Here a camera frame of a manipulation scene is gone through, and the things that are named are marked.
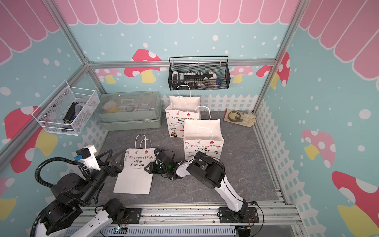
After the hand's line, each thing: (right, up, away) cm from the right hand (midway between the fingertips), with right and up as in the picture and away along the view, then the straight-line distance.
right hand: (138, 164), depth 82 cm
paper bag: (-3, -8, +1) cm, 9 cm away
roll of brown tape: (+63, +30, +35) cm, 78 cm away
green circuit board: (-5, -30, -10) cm, 32 cm away
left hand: (0, +11, -24) cm, 26 cm away
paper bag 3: (+22, +34, +19) cm, 45 cm away
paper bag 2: (+37, +16, +9) cm, 41 cm away
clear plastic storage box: (-13, +33, +18) cm, 39 cm away
